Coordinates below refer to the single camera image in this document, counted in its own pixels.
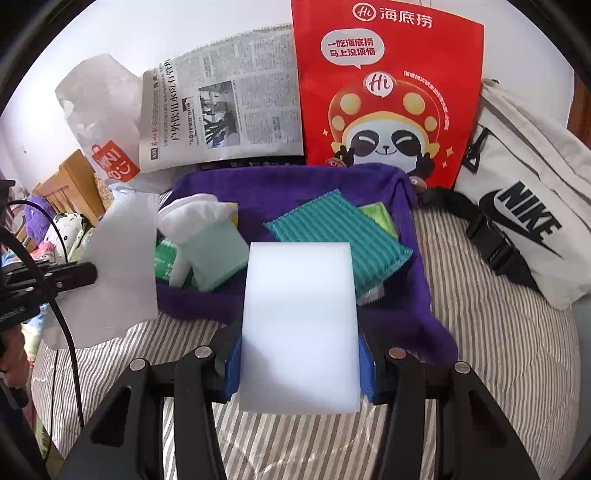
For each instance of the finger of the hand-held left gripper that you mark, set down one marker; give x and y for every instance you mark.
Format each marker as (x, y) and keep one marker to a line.
(69, 276)

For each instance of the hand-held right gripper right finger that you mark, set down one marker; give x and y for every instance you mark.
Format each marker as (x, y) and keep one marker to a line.
(368, 369)

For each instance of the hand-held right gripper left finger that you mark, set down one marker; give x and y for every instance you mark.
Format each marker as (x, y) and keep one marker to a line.
(232, 369)

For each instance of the white tissue sheet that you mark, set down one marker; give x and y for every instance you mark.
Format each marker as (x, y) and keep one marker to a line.
(120, 277)

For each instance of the white sponge block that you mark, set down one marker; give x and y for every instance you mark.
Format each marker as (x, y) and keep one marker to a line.
(300, 323)

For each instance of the white spotted pillow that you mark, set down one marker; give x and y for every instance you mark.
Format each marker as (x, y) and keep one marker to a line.
(69, 230)

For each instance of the purple plush toy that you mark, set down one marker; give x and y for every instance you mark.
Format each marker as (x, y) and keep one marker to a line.
(39, 210)

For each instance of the purple towel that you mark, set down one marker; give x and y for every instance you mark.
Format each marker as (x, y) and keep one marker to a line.
(415, 286)

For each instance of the wooden headboard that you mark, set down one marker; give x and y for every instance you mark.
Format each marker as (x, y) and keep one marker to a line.
(76, 180)

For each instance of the pale green wrapped pack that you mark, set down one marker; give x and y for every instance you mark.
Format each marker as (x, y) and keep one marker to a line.
(212, 254)

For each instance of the striped bedsheet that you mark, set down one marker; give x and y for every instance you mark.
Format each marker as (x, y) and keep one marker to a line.
(485, 346)

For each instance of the teal striped cleaning cloth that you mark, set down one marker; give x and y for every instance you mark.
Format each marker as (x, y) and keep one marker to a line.
(332, 221)

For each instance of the white plastic bag orange label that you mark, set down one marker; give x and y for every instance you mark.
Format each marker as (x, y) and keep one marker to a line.
(101, 101)

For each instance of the black box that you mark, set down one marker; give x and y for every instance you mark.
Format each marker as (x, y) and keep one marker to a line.
(249, 164)

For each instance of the newspaper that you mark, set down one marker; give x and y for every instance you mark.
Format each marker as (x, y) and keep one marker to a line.
(231, 92)

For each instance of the red paper bag panda print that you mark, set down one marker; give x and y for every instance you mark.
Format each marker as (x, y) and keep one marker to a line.
(392, 115)

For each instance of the wooden wall trim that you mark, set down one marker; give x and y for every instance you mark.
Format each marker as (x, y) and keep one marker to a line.
(582, 115)

